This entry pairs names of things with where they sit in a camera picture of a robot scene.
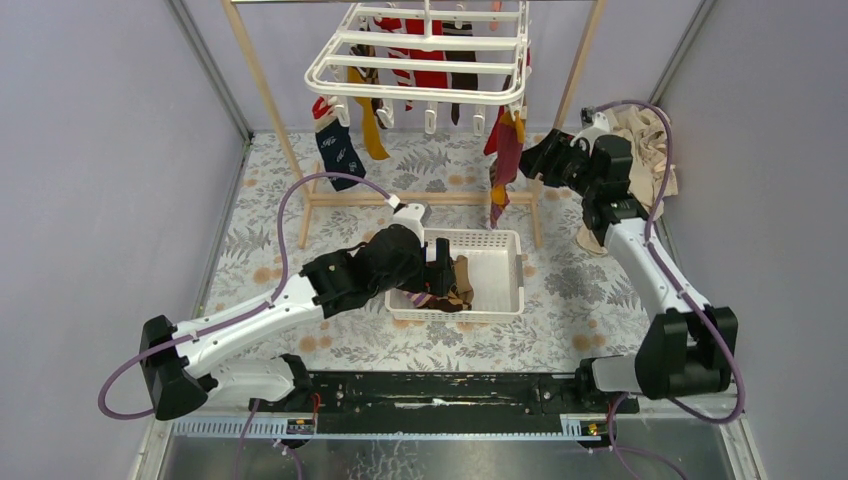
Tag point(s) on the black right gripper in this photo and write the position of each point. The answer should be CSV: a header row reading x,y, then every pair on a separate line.
x,y
545,157

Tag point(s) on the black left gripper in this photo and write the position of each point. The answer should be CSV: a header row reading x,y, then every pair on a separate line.
x,y
434,280

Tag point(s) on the purple striped beige sock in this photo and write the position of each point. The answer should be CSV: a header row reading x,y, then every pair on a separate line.
x,y
420,300

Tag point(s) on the tan brown sock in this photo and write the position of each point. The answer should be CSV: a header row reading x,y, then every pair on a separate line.
x,y
464,281

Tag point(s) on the brown argyle sock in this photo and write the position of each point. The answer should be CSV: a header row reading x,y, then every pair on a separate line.
x,y
446,304

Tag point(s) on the brown cream striped sock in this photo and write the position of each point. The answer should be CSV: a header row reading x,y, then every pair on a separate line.
x,y
505,166

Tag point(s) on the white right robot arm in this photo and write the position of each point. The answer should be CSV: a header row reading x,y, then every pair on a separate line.
x,y
687,347

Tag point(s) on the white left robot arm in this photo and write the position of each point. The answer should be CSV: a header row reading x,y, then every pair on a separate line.
x,y
190,363

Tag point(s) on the white clip sock hanger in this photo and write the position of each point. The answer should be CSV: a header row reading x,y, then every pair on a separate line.
x,y
405,43

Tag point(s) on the red sock right side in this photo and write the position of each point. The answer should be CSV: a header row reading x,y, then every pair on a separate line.
x,y
491,145

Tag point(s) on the white plastic basket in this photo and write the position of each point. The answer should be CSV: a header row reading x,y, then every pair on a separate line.
x,y
495,274

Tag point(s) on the beige crumpled cloth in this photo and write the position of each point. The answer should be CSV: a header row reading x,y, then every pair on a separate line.
x,y
652,177

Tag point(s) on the dark brown sock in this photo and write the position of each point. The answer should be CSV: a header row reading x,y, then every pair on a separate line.
x,y
460,80

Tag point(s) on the navy blue sock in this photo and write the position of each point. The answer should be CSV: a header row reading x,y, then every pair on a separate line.
x,y
334,142

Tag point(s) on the mustard yellow striped sock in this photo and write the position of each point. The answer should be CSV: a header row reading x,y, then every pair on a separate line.
x,y
369,105

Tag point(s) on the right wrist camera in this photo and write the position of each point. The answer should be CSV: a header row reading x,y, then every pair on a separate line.
x,y
594,125

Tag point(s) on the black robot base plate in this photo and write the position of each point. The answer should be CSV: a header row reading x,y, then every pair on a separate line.
x,y
492,404

